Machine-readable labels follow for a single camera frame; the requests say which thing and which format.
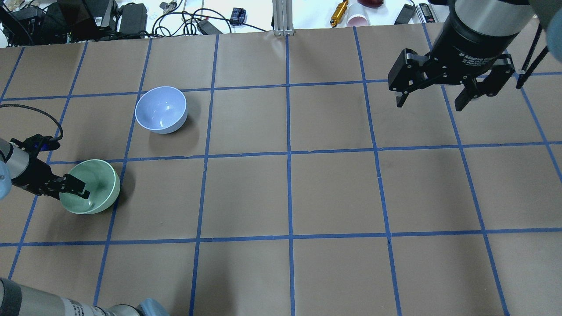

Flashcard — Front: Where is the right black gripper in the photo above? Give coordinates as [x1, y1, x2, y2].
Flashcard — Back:
[388, 26, 515, 111]

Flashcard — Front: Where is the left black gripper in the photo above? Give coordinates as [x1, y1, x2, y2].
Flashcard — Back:
[15, 158, 90, 200]

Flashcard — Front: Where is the green bowl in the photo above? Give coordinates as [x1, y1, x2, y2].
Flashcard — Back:
[59, 159, 121, 215]

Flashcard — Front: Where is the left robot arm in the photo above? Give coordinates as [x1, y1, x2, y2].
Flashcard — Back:
[0, 139, 90, 200]

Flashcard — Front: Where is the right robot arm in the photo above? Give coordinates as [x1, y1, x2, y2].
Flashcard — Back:
[388, 0, 561, 111]

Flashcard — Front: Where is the blue bowl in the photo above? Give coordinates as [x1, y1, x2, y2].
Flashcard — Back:
[134, 86, 188, 134]

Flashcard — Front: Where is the black smartphone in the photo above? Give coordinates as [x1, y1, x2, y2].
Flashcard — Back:
[394, 4, 416, 25]

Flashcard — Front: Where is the red mango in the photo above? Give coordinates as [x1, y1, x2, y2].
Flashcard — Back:
[357, 0, 385, 9]

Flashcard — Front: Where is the pink cup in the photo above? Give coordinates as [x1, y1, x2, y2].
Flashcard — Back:
[346, 13, 370, 27]

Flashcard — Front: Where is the gold yellow tool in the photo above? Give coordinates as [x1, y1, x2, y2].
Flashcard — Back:
[329, 0, 349, 28]

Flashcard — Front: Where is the black power adapter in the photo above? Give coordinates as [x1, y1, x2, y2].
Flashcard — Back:
[119, 3, 148, 39]

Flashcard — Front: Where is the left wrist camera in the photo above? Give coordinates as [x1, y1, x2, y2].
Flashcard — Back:
[10, 134, 61, 155]

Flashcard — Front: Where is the aluminium frame post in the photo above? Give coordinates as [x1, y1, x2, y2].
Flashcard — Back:
[272, 0, 295, 36]

